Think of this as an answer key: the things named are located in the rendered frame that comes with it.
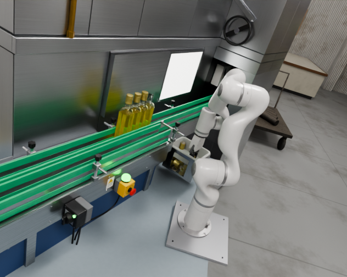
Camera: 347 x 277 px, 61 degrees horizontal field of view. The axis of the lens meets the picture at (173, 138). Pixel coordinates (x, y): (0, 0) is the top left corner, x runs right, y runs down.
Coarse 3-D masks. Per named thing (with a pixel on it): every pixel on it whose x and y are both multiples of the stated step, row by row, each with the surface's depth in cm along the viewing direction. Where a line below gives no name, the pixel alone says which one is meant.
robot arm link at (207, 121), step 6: (204, 108) 164; (204, 114) 162; (210, 114) 161; (198, 120) 167; (204, 120) 163; (210, 120) 163; (216, 120) 165; (198, 126) 167; (204, 126) 165; (210, 126) 166; (204, 132) 167
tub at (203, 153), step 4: (176, 140) 185; (180, 140) 189; (184, 140) 191; (188, 140) 190; (176, 144) 186; (188, 144) 190; (176, 148) 177; (184, 148) 192; (188, 148) 191; (200, 148) 186; (204, 148) 185; (184, 152) 174; (188, 152) 190; (200, 152) 187; (204, 152) 185; (208, 152) 183; (188, 156) 173; (200, 156) 187; (204, 156) 177
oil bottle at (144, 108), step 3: (138, 105) 154; (141, 105) 154; (144, 105) 155; (141, 108) 154; (144, 108) 155; (147, 108) 157; (141, 111) 154; (144, 111) 156; (147, 111) 158; (141, 114) 155; (144, 114) 157; (141, 117) 156; (144, 117) 159; (141, 120) 157; (144, 120) 160; (138, 123) 157; (141, 123) 159; (138, 126) 158; (141, 126) 160
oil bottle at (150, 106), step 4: (148, 104) 158; (152, 104) 160; (148, 108) 158; (152, 108) 161; (148, 112) 159; (152, 112) 163; (148, 116) 161; (148, 120) 164; (144, 124) 163; (148, 124) 166
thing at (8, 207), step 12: (168, 132) 166; (144, 144) 150; (156, 144) 161; (108, 156) 129; (120, 156) 137; (132, 156) 146; (84, 168) 119; (108, 168) 133; (60, 180) 110; (72, 180) 117; (84, 180) 123; (24, 192) 98; (36, 192) 103; (48, 192) 109; (0, 204) 92; (12, 204) 96; (24, 204) 101; (0, 216) 95
